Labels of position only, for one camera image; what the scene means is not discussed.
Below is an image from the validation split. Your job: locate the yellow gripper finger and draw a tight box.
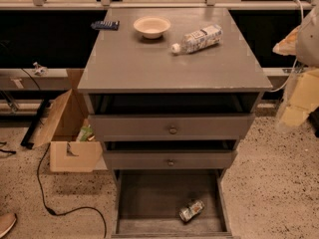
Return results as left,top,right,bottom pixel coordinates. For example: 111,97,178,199
277,69,319,127
272,27,299,56

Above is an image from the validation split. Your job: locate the green 7up can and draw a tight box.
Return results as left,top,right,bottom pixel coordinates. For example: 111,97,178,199
179,200,204,222

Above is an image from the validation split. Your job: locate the grey drawer cabinet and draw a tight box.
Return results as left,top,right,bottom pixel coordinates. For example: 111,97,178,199
77,7,274,239

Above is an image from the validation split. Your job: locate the grey top drawer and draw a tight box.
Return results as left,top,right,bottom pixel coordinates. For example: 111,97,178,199
88,114,255,141

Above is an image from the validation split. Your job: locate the grey open bottom drawer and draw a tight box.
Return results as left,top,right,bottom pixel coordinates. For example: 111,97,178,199
112,170,234,239

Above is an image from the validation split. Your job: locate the grey middle drawer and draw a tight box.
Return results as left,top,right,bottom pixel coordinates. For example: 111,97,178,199
104,150,237,170

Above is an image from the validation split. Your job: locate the clear plastic water bottle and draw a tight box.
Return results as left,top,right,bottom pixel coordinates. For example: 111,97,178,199
171,24,223,55

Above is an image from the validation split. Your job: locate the white bowl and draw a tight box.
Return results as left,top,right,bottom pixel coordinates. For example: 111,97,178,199
134,16,170,39

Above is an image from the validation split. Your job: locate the green packet in box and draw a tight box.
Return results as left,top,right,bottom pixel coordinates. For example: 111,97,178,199
76,125,94,141

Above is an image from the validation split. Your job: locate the open cardboard box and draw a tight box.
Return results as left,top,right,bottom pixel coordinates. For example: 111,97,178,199
34,69,102,172

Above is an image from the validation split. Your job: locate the small clear clip object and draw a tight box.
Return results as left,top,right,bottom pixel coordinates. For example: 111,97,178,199
33,62,48,77

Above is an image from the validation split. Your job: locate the black leaning bar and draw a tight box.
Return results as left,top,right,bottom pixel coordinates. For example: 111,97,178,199
20,99,50,149

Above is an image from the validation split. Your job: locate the white hanging cable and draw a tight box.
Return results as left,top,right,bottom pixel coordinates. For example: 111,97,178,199
265,0,305,94

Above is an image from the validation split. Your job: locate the black floor cable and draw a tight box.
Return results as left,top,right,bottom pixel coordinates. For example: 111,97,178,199
36,142,108,239

